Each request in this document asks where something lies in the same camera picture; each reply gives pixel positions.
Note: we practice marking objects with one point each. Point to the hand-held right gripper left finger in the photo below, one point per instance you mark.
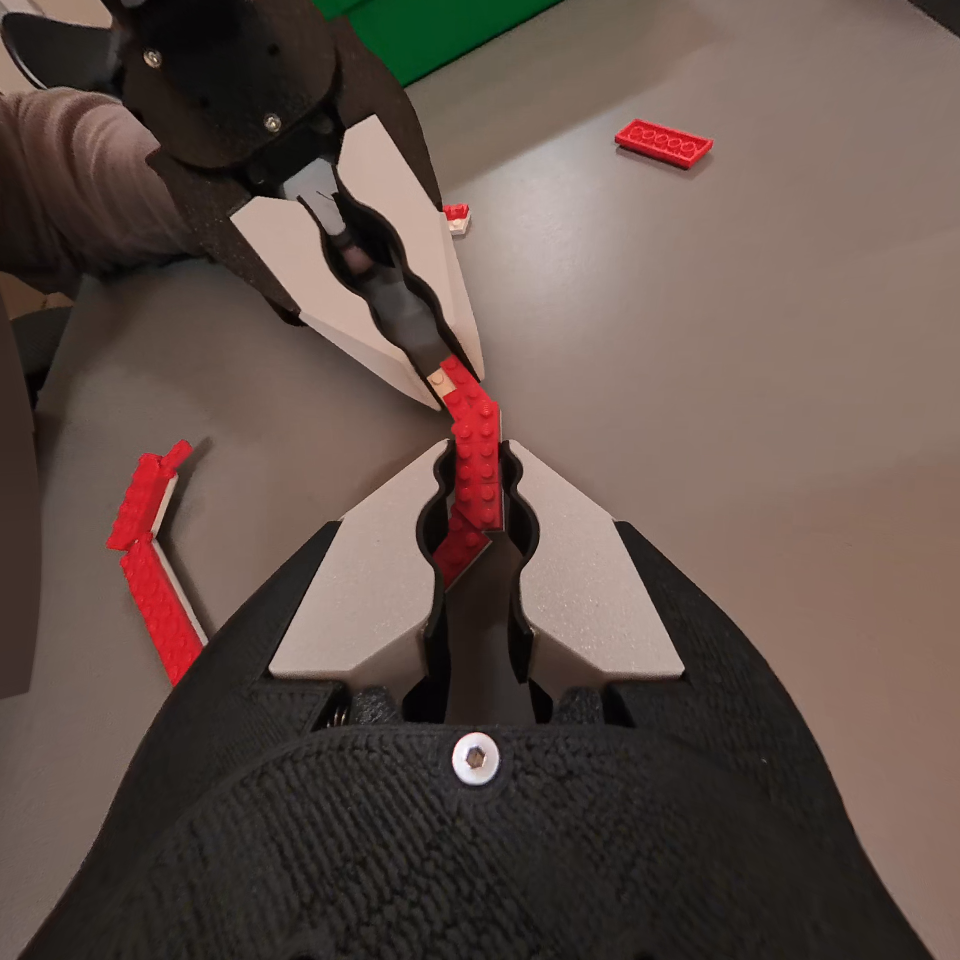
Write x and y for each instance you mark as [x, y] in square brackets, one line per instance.
[360, 592]

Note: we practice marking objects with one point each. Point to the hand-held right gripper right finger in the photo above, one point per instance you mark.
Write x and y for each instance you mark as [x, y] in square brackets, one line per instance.
[592, 592]

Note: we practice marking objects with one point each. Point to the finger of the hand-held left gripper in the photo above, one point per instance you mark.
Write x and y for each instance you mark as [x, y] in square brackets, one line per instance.
[416, 225]
[300, 262]

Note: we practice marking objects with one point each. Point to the curved red lego brick assembly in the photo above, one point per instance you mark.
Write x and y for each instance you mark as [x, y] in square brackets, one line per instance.
[476, 465]

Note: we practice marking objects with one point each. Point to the person's left forearm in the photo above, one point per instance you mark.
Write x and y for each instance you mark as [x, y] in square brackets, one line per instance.
[75, 180]

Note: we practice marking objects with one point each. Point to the small red white lego piece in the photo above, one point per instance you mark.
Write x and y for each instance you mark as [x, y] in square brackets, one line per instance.
[456, 216]

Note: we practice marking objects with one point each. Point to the green lego baseplate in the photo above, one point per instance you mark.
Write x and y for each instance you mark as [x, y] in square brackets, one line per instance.
[435, 34]

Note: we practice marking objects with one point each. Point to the long red lego brick assembly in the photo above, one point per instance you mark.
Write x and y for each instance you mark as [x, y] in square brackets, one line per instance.
[154, 570]

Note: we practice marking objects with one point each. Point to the flat red lego plate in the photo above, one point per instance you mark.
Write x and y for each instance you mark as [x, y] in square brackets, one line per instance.
[664, 142]

